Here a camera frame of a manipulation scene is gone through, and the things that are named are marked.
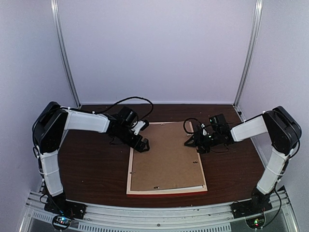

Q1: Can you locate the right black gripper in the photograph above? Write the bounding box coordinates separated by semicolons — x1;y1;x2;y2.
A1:
184;130;221;153

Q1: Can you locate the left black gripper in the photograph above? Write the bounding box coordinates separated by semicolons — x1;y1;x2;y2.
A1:
114;126;150;153

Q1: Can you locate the brown cardboard backing board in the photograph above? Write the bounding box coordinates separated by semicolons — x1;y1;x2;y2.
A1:
130;122;207;191

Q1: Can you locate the red wooden picture frame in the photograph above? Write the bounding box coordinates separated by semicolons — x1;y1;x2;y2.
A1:
126;121;208;198

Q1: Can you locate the canyon woman photo print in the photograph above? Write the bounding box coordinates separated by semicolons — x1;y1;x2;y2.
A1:
130;185;207;192

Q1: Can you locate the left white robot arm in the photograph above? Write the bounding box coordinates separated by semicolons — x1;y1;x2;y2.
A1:
32;101;150;215

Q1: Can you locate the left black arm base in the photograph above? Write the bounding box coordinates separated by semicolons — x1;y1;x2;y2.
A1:
44;192;86;219

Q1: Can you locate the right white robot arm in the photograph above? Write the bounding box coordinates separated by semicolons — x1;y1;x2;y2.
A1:
184;106;302;214

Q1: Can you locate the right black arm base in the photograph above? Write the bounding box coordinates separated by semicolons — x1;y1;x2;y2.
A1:
230;187;274;218

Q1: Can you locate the right circuit board with leds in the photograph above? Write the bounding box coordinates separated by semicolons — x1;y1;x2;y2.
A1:
246;217;265;230

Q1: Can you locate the circuit board with leds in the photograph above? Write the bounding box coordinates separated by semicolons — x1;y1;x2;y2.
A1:
246;217;265;230
52;215;72;231

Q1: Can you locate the left circuit board with leds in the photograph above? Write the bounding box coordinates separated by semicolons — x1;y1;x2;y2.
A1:
52;215;72;231

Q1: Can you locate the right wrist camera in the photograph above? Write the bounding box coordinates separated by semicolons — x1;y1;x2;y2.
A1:
198;123;208;136

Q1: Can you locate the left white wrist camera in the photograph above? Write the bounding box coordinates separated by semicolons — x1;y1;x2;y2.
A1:
131;120;149;135

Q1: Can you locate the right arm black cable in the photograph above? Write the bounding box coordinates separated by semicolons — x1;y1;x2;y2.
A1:
183;117;232;154

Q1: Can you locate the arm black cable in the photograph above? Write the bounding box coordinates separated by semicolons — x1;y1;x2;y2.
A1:
183;117;232;154
91;96;154;124

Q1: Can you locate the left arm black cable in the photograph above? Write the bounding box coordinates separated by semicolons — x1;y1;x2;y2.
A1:
91;96;154;124

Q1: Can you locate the front aluminium rail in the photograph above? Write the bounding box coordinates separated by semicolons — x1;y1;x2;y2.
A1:
19;186;301;232

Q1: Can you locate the left aluminium corner post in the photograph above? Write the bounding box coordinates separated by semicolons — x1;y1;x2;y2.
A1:
50;0;81;107

